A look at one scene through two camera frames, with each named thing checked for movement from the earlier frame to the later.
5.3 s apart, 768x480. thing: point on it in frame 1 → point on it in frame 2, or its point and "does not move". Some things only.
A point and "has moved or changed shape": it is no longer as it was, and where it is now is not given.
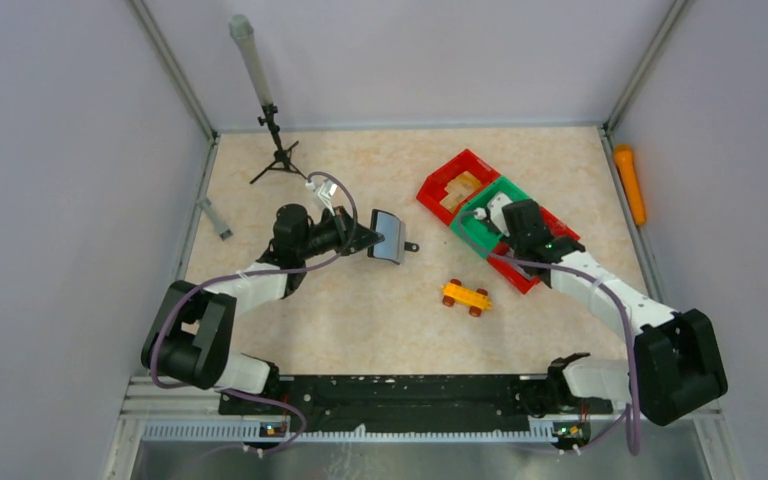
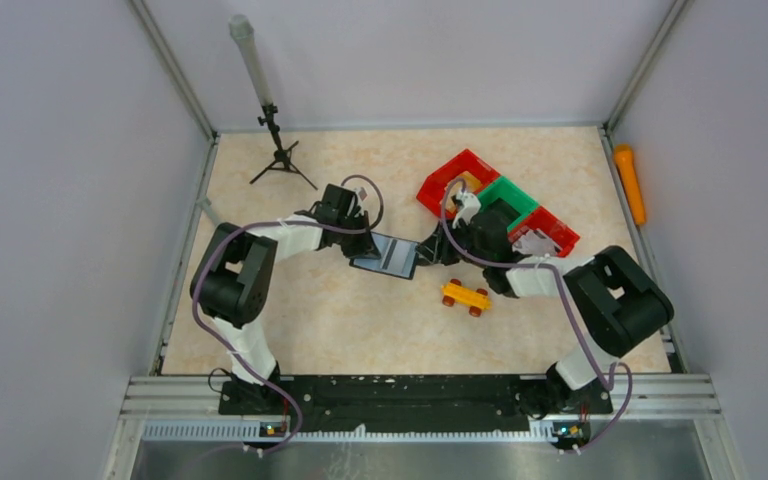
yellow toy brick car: [475, 299] does not move
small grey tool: [223, 230] does not move
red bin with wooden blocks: [445, 192] does not move
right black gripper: [512, 242] → [437, 247]
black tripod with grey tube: [242, 27] does not move
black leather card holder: [394, 245] has moved or changed shape
